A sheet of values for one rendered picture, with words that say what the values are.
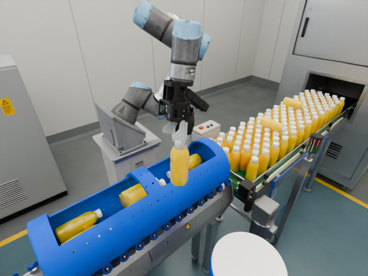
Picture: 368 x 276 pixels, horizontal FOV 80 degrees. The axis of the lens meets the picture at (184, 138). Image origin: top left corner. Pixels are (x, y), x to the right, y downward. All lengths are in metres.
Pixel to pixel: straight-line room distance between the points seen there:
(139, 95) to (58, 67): 2.38
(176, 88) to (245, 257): 0.69
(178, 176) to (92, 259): 0.41
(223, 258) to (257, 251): 0.14
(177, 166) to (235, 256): 0.44
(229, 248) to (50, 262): 0.63
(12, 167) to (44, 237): 1.67
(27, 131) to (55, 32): 1.56
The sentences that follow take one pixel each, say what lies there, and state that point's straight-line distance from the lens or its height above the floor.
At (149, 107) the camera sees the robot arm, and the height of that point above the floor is 1.36.
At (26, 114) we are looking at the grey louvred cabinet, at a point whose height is 1.04.
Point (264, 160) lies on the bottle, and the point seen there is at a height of 1.03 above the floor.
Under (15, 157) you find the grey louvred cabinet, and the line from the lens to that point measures 2.46.
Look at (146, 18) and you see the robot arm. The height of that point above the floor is 1.83.
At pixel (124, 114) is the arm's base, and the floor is 1.34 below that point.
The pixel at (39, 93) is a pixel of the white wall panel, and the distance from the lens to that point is 3.58.
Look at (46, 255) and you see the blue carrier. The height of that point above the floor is 1.20.
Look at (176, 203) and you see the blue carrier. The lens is 0.99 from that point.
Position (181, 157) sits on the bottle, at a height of 1.44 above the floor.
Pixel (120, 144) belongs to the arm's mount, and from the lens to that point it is 1.22.
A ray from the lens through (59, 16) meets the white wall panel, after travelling 3.49.
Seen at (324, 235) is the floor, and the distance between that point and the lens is 2.61.
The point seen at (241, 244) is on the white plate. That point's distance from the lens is 1.01.
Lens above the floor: 1.88
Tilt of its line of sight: 33 degrees down
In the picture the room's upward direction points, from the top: straight up
